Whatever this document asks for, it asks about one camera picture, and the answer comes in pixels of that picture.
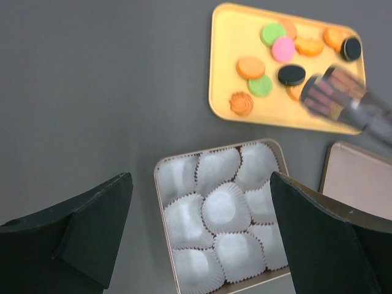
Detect black sandwich cookie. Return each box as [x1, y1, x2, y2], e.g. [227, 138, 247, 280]
[341, 37, 362, 62]
[277, 64, 306, 86]

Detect metal tongs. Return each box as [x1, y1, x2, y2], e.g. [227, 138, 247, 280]
[300, 65, 391, 146]

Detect orange biscuit under black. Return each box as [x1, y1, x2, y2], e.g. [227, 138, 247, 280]
[286, 84, 304, 102]

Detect gold cookie tin box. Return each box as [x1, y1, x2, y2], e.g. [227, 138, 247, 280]
[154, 139, 290, 293]

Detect pink sandwich cookie top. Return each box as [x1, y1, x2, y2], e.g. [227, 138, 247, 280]
[271, 36, 296, 63]

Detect orange cookie behind green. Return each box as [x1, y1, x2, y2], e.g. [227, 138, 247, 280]
[279, 19, 297, 40]

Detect green sandwich cookie bottom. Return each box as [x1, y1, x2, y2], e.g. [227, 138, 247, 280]
[247, 75, 273, 97]

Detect orange cookie top middle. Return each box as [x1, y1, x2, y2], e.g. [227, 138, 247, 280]
[295, 37, 324, 57]

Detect green sandwich cookie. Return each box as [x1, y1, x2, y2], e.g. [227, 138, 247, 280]
[260, 23, 286, 47]
[247, 75, 273, 97]

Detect green sandwich cookie top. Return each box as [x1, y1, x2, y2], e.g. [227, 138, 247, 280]
[260, 23, 286, 47]

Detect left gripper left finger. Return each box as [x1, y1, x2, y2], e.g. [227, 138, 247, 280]
[1, 173, 133, 293]

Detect gold tin lid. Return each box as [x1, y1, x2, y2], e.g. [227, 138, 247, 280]
[319, 141, 391, 220]

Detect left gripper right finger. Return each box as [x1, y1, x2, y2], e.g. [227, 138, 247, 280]
[270, 172, 391, 293]

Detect orange yellow tray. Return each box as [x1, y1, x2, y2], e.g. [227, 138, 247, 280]
[209, 3, 359, 135]

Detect orange round biscuit left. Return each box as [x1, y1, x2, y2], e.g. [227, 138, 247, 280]
[236, 56, 265, 80]

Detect orange cookie top right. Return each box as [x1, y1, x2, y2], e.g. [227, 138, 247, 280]
[323, 27, 349, 53]

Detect white paper cupcake liner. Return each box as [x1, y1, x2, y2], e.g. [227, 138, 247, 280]
[196, 148, 241, 196]
[213, 232, 266, 284]
[248, 223, 288, 271]
[245, 180, 277, 224]
[164, 193, 214, 249]
[202, 182, 251, 235]
[235, 142, 279, 190]
[173, 249, 225, 293]
[157, 156, 198, 206]

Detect orange swirl cookie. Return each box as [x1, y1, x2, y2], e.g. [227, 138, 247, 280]
[229, 92, 254, 116]

